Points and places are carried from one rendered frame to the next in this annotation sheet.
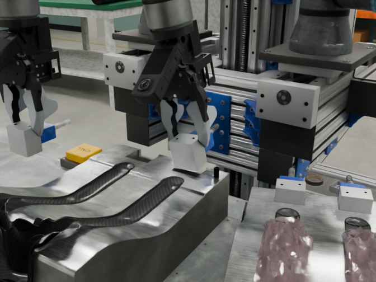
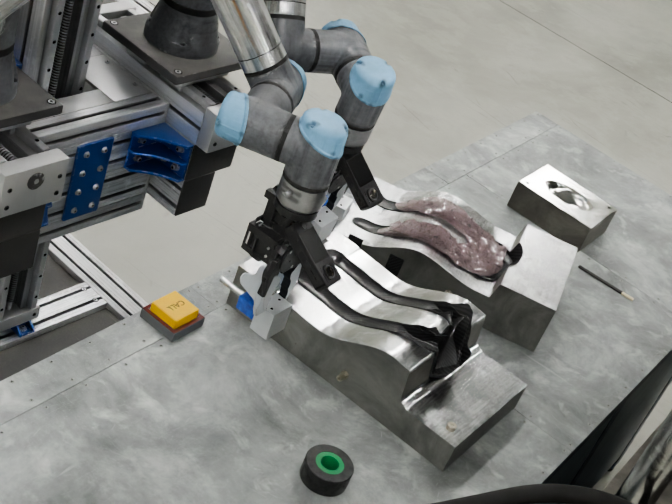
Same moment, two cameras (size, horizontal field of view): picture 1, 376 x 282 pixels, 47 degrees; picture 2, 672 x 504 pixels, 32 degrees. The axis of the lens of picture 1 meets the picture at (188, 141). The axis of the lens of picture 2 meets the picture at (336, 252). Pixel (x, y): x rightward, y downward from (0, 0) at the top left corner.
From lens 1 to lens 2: 2.24 m
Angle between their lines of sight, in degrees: 83
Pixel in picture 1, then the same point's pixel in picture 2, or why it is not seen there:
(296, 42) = (192, 48)
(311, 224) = (376, 219)
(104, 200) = (355, 301)
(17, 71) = not seen: hidden behind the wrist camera
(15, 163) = (148, 382)
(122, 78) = (36, 194)
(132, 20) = not seen: outside the picture
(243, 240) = (427, 251)
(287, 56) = (205, 72)
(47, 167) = (171, 354)
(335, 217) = not seen: hidden behind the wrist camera
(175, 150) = (323, 230)
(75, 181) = (319, 311)
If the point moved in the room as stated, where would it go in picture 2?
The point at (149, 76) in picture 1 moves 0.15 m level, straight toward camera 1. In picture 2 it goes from (368, 186) to (447, 207)
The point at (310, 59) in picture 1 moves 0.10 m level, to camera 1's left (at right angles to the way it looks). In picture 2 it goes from (224, 66) to (216, 89)
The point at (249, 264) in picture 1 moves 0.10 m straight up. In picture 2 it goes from (445, 259) to (463, 219)
